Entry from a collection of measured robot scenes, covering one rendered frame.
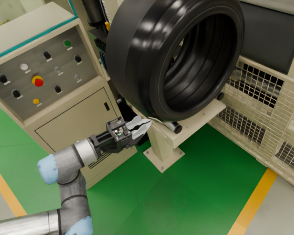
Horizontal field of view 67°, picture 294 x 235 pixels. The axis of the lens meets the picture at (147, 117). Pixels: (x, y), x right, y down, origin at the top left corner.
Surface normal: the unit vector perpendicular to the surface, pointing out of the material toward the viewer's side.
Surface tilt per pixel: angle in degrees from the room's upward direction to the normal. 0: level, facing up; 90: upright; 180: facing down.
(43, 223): 33
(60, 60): 90
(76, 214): 28
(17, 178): 0
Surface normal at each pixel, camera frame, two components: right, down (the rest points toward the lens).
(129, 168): -0.19, -0.63
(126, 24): -0.66, -0.10
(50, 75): 0.60, 0.53
